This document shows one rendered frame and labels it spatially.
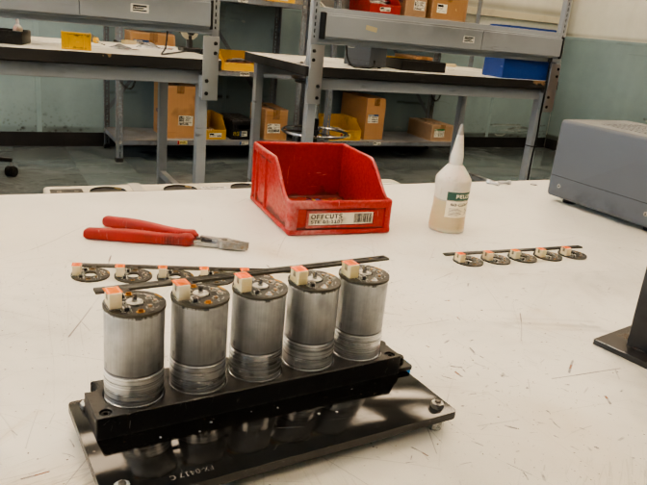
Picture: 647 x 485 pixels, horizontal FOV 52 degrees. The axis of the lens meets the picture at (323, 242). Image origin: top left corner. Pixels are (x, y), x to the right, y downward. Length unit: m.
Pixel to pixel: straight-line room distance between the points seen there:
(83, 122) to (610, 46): 4.22
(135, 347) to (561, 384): 0.23
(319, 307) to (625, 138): 0.53
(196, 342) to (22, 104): 4.39
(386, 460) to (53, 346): 0.19
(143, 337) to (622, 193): 0.60
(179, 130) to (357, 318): 4.09
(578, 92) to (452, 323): 6.01
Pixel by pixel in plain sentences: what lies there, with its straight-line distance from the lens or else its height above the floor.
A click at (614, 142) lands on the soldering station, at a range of 0.78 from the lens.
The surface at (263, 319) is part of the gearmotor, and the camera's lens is 0.29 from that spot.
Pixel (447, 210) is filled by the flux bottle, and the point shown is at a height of 0.77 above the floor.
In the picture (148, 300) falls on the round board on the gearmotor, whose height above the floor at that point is 0.81.
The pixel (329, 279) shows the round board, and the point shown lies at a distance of 0.31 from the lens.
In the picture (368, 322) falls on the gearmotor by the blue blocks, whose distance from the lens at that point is 0.33.
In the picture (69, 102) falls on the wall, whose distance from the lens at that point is 4.67.
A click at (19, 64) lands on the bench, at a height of 0.69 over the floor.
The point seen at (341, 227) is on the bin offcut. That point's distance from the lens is 0.59.
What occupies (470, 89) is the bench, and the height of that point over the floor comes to 0.69.
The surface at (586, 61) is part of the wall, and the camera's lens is 6.40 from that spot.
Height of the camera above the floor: 0.93
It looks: 18 degrees down
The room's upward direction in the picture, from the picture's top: 6 degrees clockwise
